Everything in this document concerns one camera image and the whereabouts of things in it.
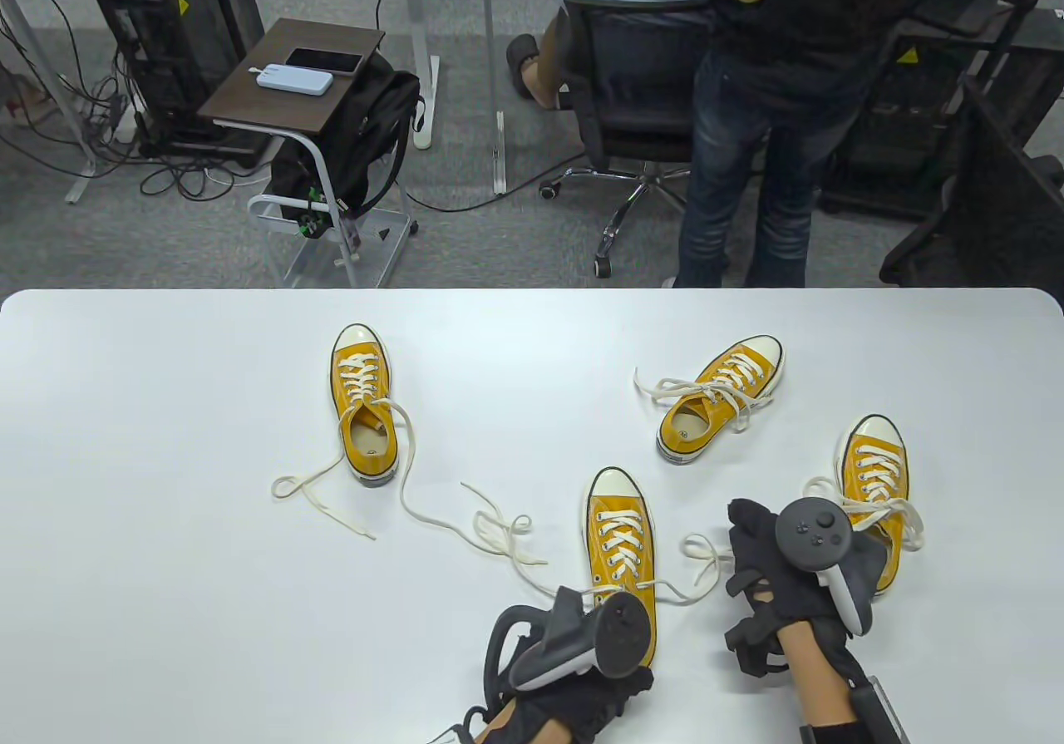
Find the person's left hand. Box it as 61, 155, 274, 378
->
489, 666, 657, 744

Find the person's right hand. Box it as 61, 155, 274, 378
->
725, 498, 874, 679

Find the grey hand controller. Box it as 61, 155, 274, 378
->
485, 586, 654, 692
775, 496, 889, 635

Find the yellow sneaker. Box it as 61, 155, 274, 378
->
461, 482, 736, 609
272, 353, 516, 555

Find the person's left forearm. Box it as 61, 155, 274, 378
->
472, 707, 554, 744

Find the person's right forearm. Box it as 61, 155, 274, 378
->
777, 623, 865, 732

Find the black computer tower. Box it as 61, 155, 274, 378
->
819, 25, 973, 221
90, 0, 265, 156

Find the black mesh chair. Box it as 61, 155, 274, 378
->
879, 75, 1064, 289

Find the white desk leg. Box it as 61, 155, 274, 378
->
480, 0, 508, 196
0, 0, 99, 204
391, 0, 441, 150

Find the black office chair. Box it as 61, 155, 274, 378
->
539, 0, 717, 279

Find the black backpack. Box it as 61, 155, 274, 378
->
268, 52, 426, 239

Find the black desk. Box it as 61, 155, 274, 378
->
894, 0, 1064, 163

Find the black smartphone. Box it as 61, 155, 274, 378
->
284, 47, 365, 75

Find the light blue power bank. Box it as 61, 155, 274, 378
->
254, 63, 335, 98

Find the brown side table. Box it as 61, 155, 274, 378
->
198, 17, 419, 289

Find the black floor cable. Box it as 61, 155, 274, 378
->
405, 158, 593, 214

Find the tangle of black cables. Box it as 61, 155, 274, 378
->
0, 0, 250, 200

